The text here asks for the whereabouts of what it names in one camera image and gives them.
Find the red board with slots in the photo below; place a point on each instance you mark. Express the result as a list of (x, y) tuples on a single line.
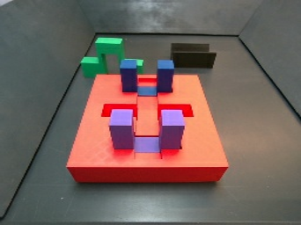
[(198, 161)]

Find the purple U block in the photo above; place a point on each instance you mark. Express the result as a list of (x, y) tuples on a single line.
[(147, 134)]

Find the dark blue U block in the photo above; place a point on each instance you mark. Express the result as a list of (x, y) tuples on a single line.
[(147, 86)]

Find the green stepped block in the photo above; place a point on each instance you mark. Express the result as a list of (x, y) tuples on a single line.
[(95, 64)]

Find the black block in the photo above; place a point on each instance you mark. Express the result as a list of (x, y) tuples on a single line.
[(191, 55)]

